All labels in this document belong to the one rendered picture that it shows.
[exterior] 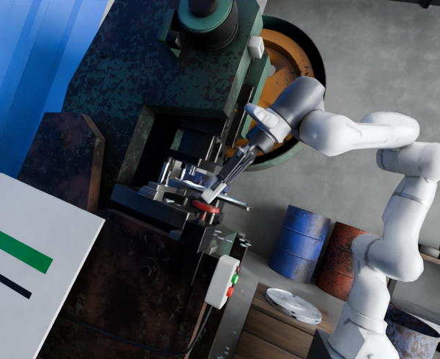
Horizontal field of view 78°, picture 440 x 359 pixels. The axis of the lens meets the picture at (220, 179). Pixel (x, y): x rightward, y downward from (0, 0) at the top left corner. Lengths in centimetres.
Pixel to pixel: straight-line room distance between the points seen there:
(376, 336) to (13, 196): 130
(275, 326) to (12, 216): 116
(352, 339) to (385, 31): 472
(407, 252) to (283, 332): 71
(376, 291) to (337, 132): 55
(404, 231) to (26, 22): 193
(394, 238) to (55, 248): 107
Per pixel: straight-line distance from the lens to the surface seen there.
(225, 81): 98
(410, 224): 104
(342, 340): 107
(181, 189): 106
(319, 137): 70
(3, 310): 118
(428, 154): 99
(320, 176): 439
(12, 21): 188
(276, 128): 71
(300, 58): 158
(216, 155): 106
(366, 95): 479
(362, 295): 104
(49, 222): 110
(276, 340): 146
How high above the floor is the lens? 82
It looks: 1 degrees up
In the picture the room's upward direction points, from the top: 19 degrees clockwise
